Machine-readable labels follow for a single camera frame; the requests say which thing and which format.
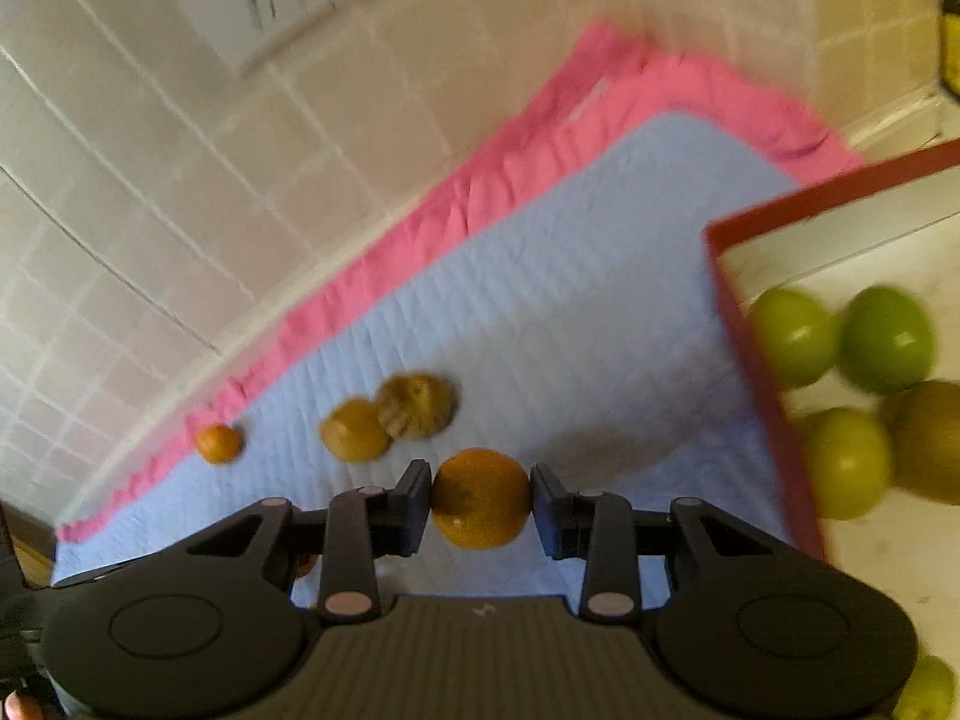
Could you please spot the brown kiwi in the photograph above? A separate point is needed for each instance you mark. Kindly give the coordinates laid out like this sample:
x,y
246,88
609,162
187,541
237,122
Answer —
x,y
926,439

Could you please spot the large white wall socket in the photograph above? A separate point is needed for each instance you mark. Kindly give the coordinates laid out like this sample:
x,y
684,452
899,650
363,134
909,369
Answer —
x,y
255,7

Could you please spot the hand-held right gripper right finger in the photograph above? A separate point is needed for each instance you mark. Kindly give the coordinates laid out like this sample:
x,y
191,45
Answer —
x,y
549,514

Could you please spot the small orange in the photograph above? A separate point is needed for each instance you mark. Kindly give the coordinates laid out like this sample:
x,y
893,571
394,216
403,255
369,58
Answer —
x,y
354,430
304,566
481,499
220,444
415,405

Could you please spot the red box with white inside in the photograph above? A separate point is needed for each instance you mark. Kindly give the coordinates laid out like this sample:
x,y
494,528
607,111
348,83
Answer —
x,y
776,427

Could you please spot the blue blanket with pink frill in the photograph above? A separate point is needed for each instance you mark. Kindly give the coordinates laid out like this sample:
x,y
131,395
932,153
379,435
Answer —
x,y
562,277

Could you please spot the green apple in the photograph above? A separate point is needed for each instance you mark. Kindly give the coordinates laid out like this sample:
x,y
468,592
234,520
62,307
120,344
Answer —
x,y
795,337
928,688
847,463
889,337

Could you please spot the wooden panel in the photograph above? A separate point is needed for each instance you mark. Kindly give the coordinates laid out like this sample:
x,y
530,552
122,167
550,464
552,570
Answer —
x,y
22,544

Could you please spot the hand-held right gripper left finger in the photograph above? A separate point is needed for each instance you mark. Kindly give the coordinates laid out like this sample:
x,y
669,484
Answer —
x,y
415,511

